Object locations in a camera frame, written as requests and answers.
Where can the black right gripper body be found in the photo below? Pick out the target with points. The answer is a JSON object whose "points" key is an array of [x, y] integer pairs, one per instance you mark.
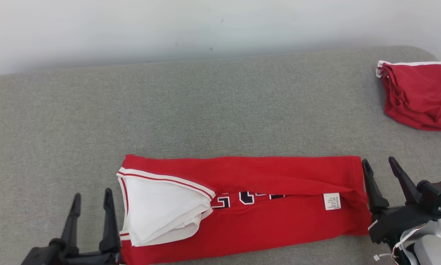
{"points": [[401, 221]]}

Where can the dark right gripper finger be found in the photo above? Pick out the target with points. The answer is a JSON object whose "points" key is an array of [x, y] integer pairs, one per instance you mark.
{"points": [[406, 187], [375, 191]]}

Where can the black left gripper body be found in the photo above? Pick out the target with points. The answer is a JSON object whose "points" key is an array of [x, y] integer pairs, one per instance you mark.
{"points": [[77, 259]]}

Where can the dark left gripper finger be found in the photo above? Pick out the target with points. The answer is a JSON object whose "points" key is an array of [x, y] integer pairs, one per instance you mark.
{"points": [[72, 228], [110, 228]]}

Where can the red Bulls 23 shorts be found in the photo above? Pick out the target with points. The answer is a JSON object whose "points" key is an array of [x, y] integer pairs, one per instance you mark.
{"points": [[423, 95]]}

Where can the red and white jersey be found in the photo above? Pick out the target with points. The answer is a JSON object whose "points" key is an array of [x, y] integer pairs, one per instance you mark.
{"points": [[272, 228]]}

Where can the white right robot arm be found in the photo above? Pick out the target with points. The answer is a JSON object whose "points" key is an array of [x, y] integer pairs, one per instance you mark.
{"points": [[432, 252]]}

